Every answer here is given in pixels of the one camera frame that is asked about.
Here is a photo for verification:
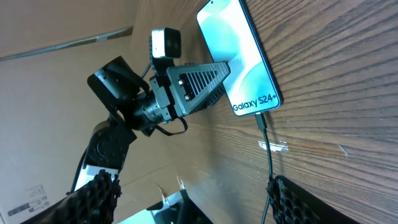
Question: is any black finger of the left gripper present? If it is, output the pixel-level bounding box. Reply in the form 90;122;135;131
200;85;225;110
167;62;231;114

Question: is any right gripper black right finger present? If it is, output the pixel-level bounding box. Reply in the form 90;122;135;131
266;175;358;224

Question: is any black USB charging cable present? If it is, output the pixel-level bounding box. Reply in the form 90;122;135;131
254;112;274;224

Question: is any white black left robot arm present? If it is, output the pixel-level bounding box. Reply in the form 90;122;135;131
80;57;231;171

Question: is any black Galaxy smartphone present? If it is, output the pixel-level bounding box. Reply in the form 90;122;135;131
197;0;282;116

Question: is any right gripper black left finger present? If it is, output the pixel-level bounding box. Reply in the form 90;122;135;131
23;169;121;224

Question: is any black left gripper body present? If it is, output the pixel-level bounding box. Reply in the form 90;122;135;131
146;56;190;124

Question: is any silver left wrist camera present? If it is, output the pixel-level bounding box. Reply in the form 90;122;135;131
151;27;182;58

